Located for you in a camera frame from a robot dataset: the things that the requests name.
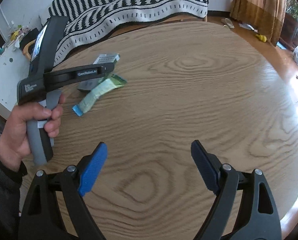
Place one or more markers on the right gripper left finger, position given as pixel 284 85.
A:
pixel 41 216

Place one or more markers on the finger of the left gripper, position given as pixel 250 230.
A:
pixel 91 71

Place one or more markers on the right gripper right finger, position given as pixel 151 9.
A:
pixel 257 216

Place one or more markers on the green blue snack wrapper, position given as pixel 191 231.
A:
pixel 109 83

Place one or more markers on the clear plastic bag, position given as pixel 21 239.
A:
pixel 88 85

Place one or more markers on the green white card box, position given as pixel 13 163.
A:
pixel 107 58

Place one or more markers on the person left forearm sleeve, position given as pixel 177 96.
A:
pixel 12 171

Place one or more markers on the white cabinet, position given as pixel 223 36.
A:
pixel 14 67

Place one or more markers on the black white striped blanket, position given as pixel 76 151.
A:
pixel 90 21

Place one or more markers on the beige slipper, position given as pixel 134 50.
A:
pixel 228 23

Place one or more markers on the yellow toy duck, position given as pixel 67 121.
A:
pixel 261 37

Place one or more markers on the brown striped curtain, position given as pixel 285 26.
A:
pixel 267 16

